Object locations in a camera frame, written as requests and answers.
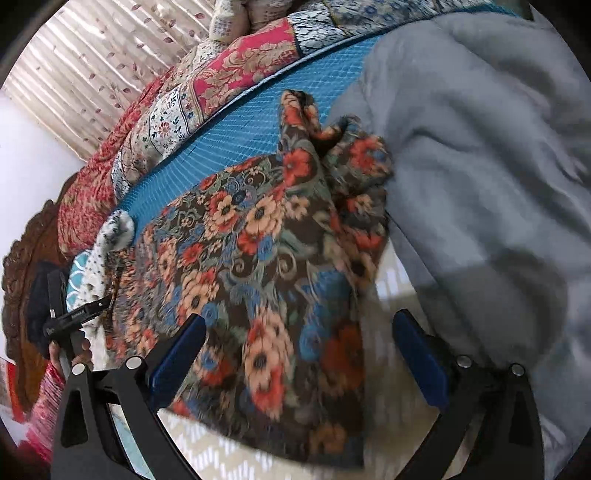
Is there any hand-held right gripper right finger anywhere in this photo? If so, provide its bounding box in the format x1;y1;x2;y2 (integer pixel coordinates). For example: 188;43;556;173
392;309;546;480

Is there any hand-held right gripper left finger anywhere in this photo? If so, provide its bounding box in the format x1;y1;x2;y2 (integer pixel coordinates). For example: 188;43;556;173
50;314;208;480

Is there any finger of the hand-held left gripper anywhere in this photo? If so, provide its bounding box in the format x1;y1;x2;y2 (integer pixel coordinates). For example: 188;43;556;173
69;296;114;326

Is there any brown floral garment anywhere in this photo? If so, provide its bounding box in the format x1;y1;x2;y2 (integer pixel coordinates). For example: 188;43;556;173
106;90;395;467

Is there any person's left forearm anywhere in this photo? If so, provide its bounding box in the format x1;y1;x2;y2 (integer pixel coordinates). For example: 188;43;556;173
25;364;70;462

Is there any person's left hand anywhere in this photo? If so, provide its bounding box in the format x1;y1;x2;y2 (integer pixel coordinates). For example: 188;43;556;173
48;339;95;377

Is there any black cloth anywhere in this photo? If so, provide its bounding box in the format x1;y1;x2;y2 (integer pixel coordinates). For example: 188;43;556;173
25;261;63;356

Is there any teal diamond-pattern cloth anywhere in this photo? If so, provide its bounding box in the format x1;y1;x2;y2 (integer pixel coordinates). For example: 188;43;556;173
65;251;100;319

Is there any carved wooden headboard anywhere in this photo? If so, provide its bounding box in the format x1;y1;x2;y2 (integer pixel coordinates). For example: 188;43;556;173
2;173;79;407

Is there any white dotted cloth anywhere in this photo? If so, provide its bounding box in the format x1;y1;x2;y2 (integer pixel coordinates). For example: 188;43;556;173
85;209;137;301

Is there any cream chevron bedsheet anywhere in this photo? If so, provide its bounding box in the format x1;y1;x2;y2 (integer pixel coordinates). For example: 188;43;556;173
157;240;444;480

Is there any grey cloth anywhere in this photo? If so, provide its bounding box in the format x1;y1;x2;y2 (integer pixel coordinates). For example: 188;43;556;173
328;9;591;462

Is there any blue mesh mat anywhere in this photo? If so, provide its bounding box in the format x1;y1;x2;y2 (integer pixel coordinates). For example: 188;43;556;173
124;34;384;227

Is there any cream leaf-print curtain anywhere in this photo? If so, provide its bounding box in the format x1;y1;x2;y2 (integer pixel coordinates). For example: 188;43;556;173
2;0;222;162

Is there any beige patterned pillow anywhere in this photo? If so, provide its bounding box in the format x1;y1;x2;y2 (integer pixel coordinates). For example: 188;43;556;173
209;0;296;43

